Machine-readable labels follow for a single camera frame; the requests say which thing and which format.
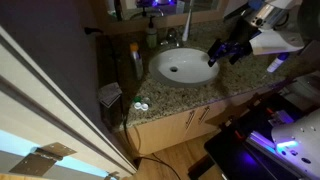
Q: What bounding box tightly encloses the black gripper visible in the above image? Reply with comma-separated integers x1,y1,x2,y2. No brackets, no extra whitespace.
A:
208,19,261,67

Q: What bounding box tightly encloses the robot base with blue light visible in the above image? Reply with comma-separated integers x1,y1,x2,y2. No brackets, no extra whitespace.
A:
188,94,320,180

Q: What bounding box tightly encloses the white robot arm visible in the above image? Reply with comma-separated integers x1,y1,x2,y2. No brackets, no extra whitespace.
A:
207,0,320,67

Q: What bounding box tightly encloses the white electric toothbrush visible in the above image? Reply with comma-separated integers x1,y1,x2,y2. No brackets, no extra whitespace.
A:
182,0,194,42

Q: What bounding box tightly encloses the white oval sink basin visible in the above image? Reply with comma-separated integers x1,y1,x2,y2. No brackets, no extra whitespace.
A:
149,48,219,88

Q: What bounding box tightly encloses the chrome faucet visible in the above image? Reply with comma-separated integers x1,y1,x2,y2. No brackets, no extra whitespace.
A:
161,28,183,47

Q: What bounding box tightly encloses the white blue-capped bottle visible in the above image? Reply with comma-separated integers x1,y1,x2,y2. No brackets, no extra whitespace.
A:
267,52,289,73

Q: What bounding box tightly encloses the green soap pump bottle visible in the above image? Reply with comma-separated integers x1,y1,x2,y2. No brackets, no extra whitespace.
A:
146,16,157,48

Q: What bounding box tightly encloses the silver orange-capped spray can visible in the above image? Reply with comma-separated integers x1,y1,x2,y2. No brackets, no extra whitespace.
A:
130,42,143,80

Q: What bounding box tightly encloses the clear lens case cap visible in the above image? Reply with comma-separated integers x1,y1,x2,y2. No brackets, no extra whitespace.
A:
144,97,151,103

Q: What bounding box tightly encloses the wooden vanity cabinet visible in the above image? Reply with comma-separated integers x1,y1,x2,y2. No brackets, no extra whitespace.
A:
120,87,276,157

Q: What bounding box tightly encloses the green lens case cap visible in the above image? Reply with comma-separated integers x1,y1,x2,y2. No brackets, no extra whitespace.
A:
134,96,141,102

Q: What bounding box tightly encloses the white contact lens case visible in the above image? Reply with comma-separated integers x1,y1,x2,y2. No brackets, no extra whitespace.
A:
134,102,149,111

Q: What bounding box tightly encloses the wood framed mirror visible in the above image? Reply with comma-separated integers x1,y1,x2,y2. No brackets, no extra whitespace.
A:
87,0,229,35

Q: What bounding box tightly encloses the folded paper leaflet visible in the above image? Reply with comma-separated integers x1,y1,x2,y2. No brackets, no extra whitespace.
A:
98,82,122,108

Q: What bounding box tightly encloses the white door with hinge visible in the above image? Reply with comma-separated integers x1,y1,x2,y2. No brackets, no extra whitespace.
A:
0,28,137,178

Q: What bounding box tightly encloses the metal door hinge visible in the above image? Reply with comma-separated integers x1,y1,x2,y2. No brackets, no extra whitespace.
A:
10,142,76,177

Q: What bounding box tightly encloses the left cabinet door handle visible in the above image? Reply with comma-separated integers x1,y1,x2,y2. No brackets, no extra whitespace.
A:
185,110,196,129

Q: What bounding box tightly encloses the cabinet door handle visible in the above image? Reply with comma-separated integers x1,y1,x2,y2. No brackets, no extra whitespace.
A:
198,106,210,125
185,110,196,129

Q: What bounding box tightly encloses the right cabinet door handle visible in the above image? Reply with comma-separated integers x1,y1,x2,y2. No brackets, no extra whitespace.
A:
198,106,210,125

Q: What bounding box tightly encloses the black power cable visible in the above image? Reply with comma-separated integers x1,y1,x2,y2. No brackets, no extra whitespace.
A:
83,26,183,180

